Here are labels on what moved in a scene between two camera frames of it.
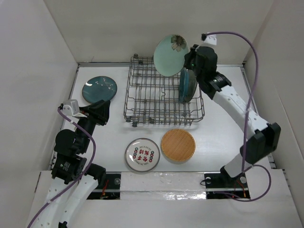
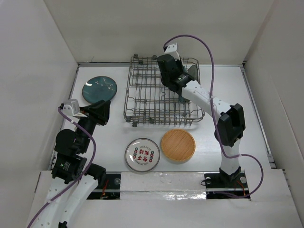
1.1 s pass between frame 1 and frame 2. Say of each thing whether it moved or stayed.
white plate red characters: stayed
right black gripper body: moved
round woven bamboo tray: stayed
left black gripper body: stayed
